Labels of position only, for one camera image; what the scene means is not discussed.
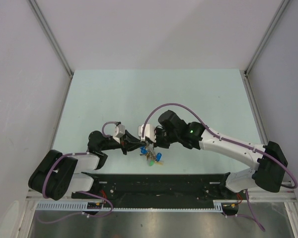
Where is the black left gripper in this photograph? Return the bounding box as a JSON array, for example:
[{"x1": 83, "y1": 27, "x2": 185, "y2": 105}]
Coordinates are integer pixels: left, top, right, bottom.
[{"x1": 100, "y1": 129, "x2": 146, "y2": 155}]

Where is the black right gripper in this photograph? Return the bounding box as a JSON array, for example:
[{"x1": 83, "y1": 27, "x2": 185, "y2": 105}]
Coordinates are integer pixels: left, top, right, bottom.
[{"x1": 148, "y1": 127, "x2": 179, "y2": 149}]

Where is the large metal key organizer ring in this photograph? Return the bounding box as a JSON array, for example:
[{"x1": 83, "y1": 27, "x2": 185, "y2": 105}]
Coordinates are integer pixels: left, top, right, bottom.
[{"x1": 139, "y1": 142, "x2": 166, "y2": 167}]

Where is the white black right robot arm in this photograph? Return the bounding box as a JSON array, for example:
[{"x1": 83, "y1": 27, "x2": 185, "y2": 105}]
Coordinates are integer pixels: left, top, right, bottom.
[{"x1": 155, "y1": 110, "x2": 288, "y2": 199}]

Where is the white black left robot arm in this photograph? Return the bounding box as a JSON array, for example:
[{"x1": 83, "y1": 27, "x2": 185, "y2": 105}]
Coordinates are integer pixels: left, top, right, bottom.
[{"x1": 28, "y1": 131, "x2": 145, "y2": 200}]

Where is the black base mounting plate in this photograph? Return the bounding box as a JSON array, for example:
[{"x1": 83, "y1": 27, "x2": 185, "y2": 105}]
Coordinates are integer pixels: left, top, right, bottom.
[{"x1": 71, "y1": 174, "x2": 238, "y2": 208}]

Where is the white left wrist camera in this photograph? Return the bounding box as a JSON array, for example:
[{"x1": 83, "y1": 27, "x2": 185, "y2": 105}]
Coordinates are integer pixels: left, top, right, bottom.
[{"x1": 112, "y1": 124, "x2": 126, "y2": 144}]

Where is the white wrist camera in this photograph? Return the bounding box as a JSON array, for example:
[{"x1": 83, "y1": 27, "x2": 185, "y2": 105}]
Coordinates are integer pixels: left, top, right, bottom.
[
  {"x1": 138, "y1": 124, "x2": 156, "y2": 143},
  {"x1": 112, "y1": 124, "x2": 126, "y2": 144}
]

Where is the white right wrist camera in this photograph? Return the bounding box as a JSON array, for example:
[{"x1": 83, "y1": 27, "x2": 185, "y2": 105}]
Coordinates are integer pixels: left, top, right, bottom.
[{"x1": 138, "y1": 124, "x2": 156, "y2": 143}]

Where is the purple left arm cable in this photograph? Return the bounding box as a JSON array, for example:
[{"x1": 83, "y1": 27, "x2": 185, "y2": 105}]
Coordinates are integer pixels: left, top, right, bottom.
[{"x1": 37, "y1": 120, "x2": 122, "y2": 224}]

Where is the white slotted cable duct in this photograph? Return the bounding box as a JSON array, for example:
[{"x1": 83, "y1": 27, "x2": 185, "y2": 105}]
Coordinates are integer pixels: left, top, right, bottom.
[{"x1": 35, "y1": 201, "x2": 237, "y2": 213}]

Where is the aluminium frame rail left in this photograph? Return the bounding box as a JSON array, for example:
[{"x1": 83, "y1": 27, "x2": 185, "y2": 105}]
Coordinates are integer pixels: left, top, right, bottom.
[{"x1": 27, "y1": 0, "x2": 74, "y2": 77}]

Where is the aluminium frame rail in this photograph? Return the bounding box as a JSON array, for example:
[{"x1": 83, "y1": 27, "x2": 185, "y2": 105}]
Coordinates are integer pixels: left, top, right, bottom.
[
  {"x1": 244, "y1": 0, "x2": 293, "y2": 75},
  {"x1": 27, "y1": 0, "x2": 74, "y2": 77}
]

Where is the aluminium frame rail right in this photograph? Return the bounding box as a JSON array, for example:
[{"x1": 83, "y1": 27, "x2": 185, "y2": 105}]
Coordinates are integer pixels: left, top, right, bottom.
[{"x1": 244, "y1": 0, "x2": 293, "y2": 75}]

